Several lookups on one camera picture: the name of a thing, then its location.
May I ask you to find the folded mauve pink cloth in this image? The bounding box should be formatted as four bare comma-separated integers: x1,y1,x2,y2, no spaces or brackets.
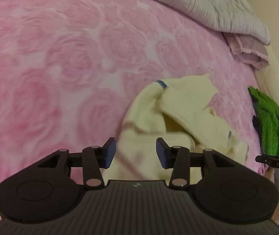
222,32,269,70

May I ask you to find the green knitted sweater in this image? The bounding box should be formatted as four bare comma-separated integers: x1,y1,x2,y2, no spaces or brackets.
248,86,279,156

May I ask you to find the pink rose pattern bedspread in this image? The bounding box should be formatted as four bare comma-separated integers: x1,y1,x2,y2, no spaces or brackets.
0,0,265,181

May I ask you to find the cream white fleece garment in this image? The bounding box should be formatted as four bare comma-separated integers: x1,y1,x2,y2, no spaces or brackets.
103,74,249,181

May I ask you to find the lavender grey quilt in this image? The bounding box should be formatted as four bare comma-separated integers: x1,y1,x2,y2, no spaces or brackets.
94,0,272,46

